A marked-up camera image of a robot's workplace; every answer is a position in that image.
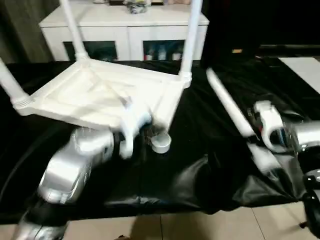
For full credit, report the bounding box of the grey curtain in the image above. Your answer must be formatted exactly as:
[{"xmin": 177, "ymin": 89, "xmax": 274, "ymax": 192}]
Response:
[{"xmin": 0, "ymin": 0, "xmax": 57, "ymax": 64}]

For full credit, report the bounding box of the black work mat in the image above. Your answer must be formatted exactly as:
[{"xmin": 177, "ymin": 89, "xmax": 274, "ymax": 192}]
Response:
[{"xmin": 0, "ymin": 58, "xmax": 320, "ymax": 225}]

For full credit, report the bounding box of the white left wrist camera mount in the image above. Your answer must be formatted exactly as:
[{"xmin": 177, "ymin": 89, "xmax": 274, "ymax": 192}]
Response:
[{"xmin": 118, "ymin": 99, "xmax": 154, "ymax": 160}]

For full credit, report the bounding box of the white plastic table top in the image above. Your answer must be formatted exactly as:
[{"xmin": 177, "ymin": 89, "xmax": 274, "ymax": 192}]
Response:
[{"xmin": 12, "ymin": 59, "xmax": 194, "ymax": 154}]

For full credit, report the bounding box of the white cabinet with glass doors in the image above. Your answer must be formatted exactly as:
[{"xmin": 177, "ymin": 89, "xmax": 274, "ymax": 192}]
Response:
[{"xmin": 39, "ymin": 3, "xmax": 210, "ymax": 63}]

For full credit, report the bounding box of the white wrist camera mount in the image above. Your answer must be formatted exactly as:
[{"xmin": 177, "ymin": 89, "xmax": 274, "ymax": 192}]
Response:
[
  {"xmin": 253, "ymin": 99, "xmax": 286, "ymax": 153},
  {"xmin": 118, "ymin": 99, "xmax": 154, "ymax": 160}
]

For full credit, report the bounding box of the white flat board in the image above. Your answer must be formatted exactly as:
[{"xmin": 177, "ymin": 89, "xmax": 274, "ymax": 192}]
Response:
[{"xmin": 278, "ymin": 56, "xmax": 320, "ymax": 95}]

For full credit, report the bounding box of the white plastic table leg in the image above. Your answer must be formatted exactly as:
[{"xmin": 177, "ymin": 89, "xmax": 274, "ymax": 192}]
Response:
[
  {"xmin": 205, "ymin": 67, "xmax": 279, "ymax": 175},
  {"xmin": 177, "ymin": 0, "xmax": 204, "ymax": 81},
  {"xmin": 0, "ymin": 57, "xmax": 35, "ymax": 112},
  {"xmin": 60, "ymin": 0, "xmax": 91, "ymax": 64}
]

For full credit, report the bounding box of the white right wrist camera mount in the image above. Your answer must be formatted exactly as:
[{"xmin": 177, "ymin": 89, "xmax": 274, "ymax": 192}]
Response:
[{"xmin": 253, "ymin": 99, "xmax": 286, "ymax": 153}]

